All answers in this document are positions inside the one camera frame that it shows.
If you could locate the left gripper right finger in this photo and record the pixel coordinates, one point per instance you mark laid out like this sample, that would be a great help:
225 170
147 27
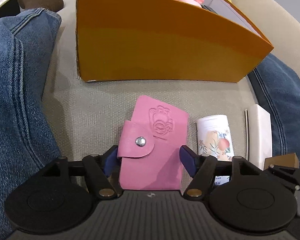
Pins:
201 169

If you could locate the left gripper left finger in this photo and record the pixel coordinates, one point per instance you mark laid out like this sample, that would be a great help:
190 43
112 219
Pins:
97 170

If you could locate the pink leather key wallet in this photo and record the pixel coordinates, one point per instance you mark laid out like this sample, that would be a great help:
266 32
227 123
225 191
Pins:
149 146

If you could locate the black rectangular box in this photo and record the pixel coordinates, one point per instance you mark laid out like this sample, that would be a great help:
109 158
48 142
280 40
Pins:
208 8

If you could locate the white floral tube bottle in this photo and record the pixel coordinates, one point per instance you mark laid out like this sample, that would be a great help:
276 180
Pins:
214 137

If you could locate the small brown cardboard box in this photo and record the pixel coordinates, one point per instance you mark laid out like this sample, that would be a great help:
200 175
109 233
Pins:
286 160

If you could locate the white rectangular box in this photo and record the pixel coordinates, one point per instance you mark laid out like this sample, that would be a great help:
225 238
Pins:
258 135

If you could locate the person's left denim leg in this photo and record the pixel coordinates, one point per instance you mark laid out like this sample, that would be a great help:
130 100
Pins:
26 141

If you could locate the person's denim leg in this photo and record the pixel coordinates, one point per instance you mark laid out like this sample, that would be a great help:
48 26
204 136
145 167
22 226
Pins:
277 90
26 141

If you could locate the person's right denim leg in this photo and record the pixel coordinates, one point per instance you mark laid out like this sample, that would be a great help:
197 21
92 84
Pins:
277 90

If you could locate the orange cardboard storage box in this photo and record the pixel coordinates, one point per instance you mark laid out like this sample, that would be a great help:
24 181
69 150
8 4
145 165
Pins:
165 40

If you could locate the brown socked foot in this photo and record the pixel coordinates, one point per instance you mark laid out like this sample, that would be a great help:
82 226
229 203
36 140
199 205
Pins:
52 5

